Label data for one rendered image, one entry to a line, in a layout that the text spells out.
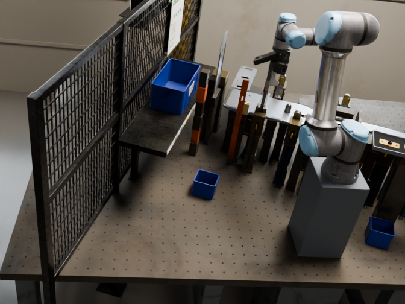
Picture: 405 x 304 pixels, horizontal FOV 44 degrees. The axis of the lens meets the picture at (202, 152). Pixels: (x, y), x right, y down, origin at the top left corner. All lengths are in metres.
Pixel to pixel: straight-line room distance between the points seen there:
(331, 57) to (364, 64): 2.87
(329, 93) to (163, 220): 0.94
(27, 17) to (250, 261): 2.82
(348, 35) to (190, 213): 1.07
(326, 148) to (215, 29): 2.49
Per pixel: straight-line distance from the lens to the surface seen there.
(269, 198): 2.53
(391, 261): 2.45
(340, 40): 1.83
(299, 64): 4.53
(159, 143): 2.18
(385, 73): 4.84
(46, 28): 4.28
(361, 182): 2.13
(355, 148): 2.00
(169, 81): 2.67
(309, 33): 2.23
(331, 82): 1.87
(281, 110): 2.65
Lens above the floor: 2.30
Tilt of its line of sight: 36 degrees down
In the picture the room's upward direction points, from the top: 9 degrees clockwise
